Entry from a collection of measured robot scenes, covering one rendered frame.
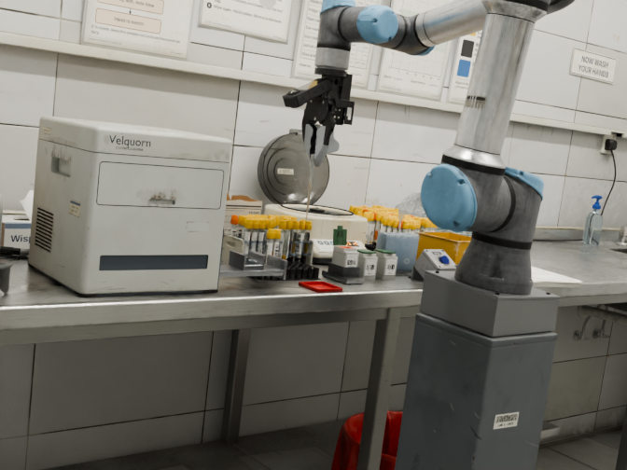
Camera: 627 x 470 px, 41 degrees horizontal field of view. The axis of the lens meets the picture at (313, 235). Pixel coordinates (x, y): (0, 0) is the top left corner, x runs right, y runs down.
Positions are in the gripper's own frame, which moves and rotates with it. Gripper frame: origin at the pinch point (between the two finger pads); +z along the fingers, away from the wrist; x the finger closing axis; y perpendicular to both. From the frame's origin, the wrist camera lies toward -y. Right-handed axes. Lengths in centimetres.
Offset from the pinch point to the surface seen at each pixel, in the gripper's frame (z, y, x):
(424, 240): 18.5, 43.1, 1.3
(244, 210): 14.3, -2.5, 19.2
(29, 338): 33, -65, -7
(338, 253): 20.5, 8.2, -3.1
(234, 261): 21.6, -21.6, -3.8
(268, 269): 22.8, -15.6, -7.4
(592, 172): -2, 191, 40
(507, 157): -4, 135, 44
